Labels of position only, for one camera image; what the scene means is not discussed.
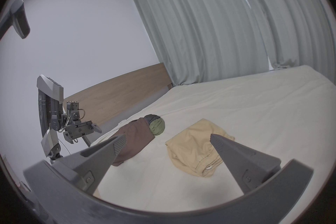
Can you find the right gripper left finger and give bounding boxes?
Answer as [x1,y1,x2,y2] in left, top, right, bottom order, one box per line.
[56,134,127,195]

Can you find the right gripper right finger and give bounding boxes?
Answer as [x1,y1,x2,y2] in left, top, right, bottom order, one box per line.
[209,134,282,195]

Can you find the beige shorts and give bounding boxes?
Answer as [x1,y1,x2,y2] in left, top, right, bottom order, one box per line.
[165,118,235,178]

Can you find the bed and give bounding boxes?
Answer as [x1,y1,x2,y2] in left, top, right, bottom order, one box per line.
[63,62,336,211]

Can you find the brown shorts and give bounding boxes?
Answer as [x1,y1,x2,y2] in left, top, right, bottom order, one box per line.
[111,117,155,167]

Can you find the green garment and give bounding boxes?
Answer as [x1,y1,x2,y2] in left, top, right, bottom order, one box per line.
[148,116,166,137]

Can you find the pale green curtain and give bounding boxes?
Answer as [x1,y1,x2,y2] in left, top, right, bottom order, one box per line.
[127,0,271,86]
[214,0,336,79]

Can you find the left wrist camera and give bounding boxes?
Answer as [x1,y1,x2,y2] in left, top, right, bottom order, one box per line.
[66,101,81,120]

